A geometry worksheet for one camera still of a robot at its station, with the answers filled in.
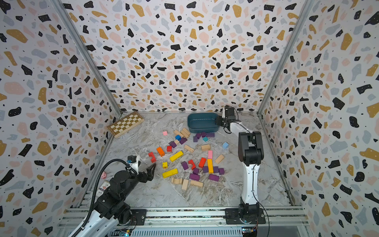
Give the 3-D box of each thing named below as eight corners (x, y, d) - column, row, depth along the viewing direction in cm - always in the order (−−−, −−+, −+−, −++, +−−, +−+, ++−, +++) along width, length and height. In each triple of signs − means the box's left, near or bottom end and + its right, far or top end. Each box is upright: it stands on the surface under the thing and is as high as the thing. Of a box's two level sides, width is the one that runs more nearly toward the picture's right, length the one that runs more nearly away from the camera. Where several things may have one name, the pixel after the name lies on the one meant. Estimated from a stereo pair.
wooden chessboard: (108, 129, 113) (106, 126, 110) (137, 113, 124) (136, 110, 121) (115, 138, 107) (113, 135, 105) (144, 120, 119) (143, 118, 116)
